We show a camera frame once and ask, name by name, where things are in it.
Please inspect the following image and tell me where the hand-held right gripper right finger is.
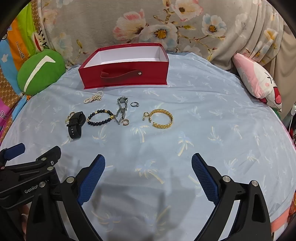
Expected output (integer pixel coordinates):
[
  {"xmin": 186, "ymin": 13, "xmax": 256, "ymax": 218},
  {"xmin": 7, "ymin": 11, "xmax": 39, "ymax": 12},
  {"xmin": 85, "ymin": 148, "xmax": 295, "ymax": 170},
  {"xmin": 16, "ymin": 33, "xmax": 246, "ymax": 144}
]
[{"xmin": 191, "ymin": 153, "xmax": 271, "ymax": 241}]

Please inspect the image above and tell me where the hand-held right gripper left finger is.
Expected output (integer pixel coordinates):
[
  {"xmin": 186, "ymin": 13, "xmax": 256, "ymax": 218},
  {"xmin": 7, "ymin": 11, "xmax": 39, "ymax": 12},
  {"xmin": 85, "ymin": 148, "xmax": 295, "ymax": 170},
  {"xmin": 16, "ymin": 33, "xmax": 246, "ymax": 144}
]
[{"xmin": 28, "ymin": 154, "xmax": 105, "ymax": 241}]

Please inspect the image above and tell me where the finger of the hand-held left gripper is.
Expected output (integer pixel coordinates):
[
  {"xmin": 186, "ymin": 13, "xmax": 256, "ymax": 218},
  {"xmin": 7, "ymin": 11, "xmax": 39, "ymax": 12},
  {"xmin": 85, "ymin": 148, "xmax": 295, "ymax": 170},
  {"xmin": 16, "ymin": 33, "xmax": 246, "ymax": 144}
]
[
  {"xmin": 0, "ymin": 146, "xmax": 62, "ymax": 179},
  {"xmin": 0, "ymin": 143, "xmax": 25, "ymax": 166}
]

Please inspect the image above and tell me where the black smartwatch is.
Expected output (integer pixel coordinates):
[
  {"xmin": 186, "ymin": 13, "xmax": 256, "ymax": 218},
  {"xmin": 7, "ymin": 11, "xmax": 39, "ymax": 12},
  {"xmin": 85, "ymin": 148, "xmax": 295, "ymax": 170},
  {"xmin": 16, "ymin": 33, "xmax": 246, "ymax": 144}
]
[{"xmin": 67, "ymin": 111, "xmax": 86, "ymax": 139}]

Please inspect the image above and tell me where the black bead bracelet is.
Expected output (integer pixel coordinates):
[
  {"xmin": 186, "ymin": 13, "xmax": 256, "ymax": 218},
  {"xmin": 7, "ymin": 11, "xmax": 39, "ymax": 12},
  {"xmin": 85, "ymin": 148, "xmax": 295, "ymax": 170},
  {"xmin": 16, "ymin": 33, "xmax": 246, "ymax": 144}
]
[{"xmin": 87, "ymin": 109, "xmax": 115, "ymax": 127}]

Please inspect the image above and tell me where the pearl bracelet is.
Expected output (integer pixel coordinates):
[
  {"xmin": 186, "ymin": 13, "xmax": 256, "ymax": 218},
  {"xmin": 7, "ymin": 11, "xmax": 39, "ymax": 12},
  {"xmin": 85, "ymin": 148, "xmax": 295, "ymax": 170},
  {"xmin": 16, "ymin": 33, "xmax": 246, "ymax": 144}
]
[{"xmin": 83, "ymin": 91, "xmax": 104, "ymax": 104}]

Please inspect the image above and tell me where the silver metal wristwatch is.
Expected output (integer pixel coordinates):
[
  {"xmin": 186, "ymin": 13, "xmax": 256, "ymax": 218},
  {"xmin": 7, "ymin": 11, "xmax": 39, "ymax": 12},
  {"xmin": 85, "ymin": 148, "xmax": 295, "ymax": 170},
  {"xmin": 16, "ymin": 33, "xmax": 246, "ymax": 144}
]
[{"xmin": 114, "ymin": 96, "xmax": 129, "ymax": 126}]

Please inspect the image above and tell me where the red box with strap handle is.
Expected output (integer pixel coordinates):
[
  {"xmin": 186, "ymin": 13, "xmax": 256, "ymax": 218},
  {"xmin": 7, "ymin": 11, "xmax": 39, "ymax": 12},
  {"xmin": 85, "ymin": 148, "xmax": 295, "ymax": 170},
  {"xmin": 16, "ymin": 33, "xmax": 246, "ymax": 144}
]
[{"xmin": 78, "ymin": 43, "xmax": 169, "ymax": 90}]

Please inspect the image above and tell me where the light blue palm bed sheet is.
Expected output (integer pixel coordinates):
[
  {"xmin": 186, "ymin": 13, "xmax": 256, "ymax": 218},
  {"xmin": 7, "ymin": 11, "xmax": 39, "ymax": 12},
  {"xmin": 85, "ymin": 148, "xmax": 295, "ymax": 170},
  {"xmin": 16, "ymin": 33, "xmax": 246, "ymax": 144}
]
[{"xmin": 0, "ymin": 52, "xmax": 296, "ymax": 241}]

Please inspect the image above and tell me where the green round pillow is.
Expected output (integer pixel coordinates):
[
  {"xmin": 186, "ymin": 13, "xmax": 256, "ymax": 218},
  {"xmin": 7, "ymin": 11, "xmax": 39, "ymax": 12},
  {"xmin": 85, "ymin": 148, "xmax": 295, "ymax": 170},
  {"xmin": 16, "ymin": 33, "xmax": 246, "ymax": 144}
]
[{"xmin": 17, "ymin": 49, "xmax": 66, "ymax": 95}]

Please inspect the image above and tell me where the colourful cartoon cushion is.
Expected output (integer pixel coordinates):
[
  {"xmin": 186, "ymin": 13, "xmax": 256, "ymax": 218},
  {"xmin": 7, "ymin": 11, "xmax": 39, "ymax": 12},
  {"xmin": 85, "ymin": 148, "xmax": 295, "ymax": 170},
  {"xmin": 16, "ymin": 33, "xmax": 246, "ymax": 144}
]
[{"xmin": 0, "ymin": 2, "xmax": 50, "ymax": 130}]

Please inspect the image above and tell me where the pink cartoon pillow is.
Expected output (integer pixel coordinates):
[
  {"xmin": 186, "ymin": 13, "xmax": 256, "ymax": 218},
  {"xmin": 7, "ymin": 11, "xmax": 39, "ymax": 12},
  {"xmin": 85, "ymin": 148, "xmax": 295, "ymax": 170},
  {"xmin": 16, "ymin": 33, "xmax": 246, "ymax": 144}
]
[{"xmin": 232, "ymin": 53, "xmax": 283, "ymax": 113}]

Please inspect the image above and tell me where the grey floral blanket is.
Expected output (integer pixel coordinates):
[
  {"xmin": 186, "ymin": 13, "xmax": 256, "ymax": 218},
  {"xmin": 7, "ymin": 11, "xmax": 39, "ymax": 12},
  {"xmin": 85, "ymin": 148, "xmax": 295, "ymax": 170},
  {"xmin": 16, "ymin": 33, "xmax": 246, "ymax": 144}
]
[{"xmin": 37, "ymin": 0, "xmax": 296, "ymax": 93}]

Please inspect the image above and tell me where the gold chain bangle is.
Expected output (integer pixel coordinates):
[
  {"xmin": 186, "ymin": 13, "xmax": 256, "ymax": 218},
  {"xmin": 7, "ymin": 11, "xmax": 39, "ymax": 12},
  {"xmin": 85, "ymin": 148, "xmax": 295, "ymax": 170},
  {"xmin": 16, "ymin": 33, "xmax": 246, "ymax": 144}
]
[{"xmin": 149, "ymin": 108, "xmax": 174, "ymax": 129}]

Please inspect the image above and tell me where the white cable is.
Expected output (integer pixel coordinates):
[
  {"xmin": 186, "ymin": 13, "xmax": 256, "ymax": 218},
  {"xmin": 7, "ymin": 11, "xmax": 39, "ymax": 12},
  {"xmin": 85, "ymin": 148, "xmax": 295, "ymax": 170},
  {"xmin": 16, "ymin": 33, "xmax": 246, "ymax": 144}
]
[{"xmin": 283, "ymin": 104, "xmax": 296, "ymax": 139}]

